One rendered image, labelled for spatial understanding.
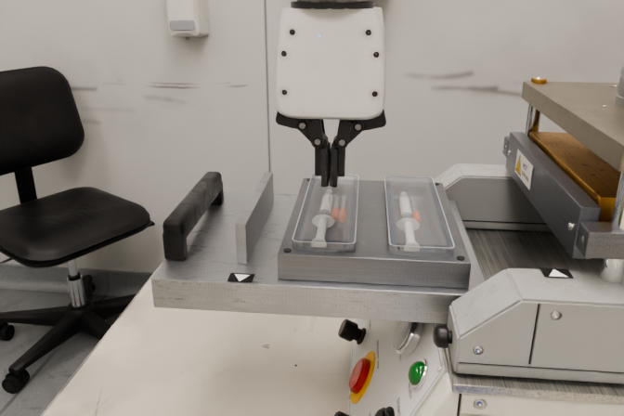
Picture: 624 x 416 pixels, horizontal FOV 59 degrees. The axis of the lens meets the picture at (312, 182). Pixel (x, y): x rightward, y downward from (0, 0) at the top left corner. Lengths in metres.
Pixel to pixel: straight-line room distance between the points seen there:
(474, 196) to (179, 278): 0.37
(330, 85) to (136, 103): 1.68
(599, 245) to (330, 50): 0.27
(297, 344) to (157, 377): 0.19
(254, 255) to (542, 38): 1.58
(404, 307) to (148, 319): 0.48
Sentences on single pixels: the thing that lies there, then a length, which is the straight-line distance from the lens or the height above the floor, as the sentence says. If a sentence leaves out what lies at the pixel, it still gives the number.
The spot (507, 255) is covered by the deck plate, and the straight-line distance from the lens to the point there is 0.66.
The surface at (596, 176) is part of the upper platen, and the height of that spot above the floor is 1.06.
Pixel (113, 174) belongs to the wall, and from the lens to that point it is 2.27.
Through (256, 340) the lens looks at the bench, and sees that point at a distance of 0.80.
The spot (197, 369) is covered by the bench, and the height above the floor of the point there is 0.75.
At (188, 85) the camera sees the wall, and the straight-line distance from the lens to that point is 2.05.
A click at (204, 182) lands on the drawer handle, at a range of 0.62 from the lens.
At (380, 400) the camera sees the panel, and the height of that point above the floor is 0.83.
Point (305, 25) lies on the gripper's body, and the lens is 0.50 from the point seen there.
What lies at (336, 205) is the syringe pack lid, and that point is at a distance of 0.56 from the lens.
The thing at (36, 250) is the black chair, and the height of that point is 0.48.
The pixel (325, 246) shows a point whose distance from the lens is 0.48.
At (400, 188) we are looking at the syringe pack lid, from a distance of 0.61.
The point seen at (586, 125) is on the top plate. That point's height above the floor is 1.11.
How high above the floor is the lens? 1.22
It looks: 20 degrees down
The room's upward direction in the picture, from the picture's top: straight up
